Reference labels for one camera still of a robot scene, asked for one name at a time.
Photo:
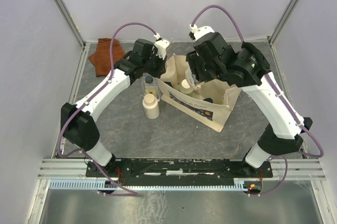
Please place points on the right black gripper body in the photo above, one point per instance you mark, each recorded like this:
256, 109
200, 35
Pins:
204, 72

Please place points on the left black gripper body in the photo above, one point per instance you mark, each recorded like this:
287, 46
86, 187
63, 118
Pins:
153, 65

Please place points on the pale green lotion bottle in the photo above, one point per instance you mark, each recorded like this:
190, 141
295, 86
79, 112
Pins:
185, 88

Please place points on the cream canvas tote bag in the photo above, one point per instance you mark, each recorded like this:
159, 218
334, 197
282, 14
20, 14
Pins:
210, 104

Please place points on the beige pump bottle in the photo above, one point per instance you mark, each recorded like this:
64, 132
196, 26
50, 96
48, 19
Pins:
151, 107

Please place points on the amber liquid clear bottle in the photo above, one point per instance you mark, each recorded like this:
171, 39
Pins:
192, 82

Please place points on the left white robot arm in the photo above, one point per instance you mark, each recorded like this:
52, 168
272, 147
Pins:
78, 120

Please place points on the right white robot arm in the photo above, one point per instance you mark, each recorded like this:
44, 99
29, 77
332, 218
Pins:
250, 71

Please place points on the square perfume bottle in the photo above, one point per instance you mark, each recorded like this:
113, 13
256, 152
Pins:
150, 86

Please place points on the brown folded towel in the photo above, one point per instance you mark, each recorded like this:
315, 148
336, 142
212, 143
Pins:
101, 57

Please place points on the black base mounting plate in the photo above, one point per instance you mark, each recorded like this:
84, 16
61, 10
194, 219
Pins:
128, 168

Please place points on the small circuit board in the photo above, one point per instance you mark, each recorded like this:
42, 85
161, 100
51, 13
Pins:
254, 188

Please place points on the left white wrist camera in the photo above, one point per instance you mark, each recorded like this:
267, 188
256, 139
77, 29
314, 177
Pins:
162, 45

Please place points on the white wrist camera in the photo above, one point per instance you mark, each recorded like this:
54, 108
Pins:
201, 30
162, 45

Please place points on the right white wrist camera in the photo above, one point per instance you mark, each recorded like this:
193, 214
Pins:
201, 30

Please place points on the blue slotted cable duct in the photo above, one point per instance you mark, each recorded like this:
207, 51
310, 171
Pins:
156, 183

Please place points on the aluminium frame rail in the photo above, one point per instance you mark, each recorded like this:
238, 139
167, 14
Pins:
63, 169

